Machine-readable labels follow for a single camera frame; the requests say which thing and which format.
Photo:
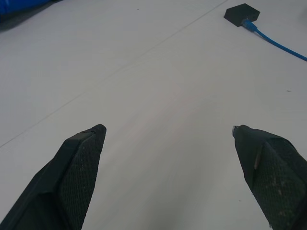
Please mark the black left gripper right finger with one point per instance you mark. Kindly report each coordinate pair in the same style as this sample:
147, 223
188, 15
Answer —
273, 177

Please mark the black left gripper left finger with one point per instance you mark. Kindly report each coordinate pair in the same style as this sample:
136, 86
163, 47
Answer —
60, 182

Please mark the small black box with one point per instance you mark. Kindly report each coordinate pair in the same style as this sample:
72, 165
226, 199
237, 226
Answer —
241, 14

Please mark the blue plastic object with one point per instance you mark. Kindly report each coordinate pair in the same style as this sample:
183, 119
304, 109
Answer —
16, 6

